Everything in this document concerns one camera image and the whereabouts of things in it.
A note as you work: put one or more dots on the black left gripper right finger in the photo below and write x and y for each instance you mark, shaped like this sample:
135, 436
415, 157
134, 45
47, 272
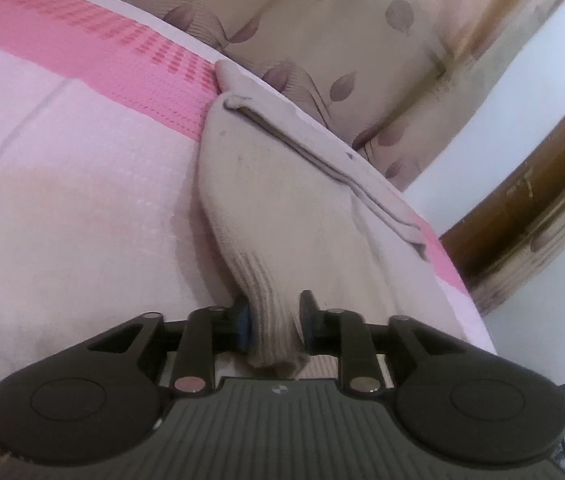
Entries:
453, 399

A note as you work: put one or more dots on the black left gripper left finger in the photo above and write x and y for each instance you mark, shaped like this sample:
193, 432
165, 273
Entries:
103, 396

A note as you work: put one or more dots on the beige knit sweater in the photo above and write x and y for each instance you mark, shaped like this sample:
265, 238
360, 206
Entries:
294, 210

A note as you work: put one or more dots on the pink and white bed blanket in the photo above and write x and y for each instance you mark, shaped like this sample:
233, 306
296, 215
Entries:
101, 114

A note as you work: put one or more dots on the beige leaf print curtain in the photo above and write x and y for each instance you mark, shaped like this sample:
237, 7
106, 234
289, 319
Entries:
395, 79

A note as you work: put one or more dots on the brown wooden door frame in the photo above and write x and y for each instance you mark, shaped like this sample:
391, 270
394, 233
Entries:
517, 231

